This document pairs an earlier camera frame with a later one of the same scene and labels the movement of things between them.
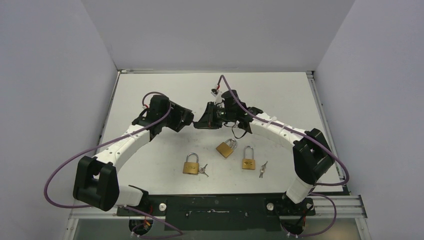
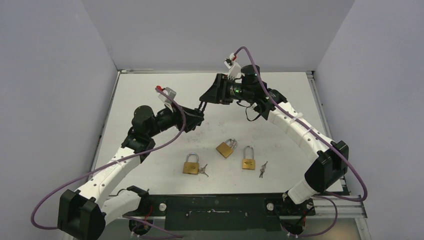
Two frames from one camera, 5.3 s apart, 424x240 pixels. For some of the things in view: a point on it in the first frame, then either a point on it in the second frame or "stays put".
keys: [233, 143] stays put
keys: [262, 170] stays put
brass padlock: [226, 148] stays put
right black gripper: [211, 115] -> [219, 90]
